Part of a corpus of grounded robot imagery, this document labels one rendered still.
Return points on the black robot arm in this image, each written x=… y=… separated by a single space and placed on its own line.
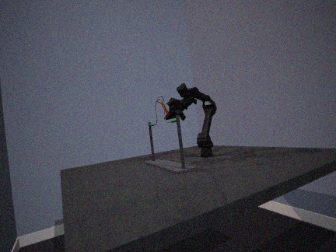
x=189 y=96

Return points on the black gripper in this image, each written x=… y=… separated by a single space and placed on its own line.
x=173 y=111

